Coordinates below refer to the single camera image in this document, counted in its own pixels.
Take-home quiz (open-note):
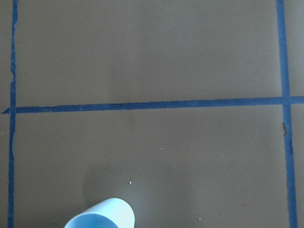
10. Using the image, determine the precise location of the blue cup right side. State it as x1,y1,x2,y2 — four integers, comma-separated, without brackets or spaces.
65,198,135,228

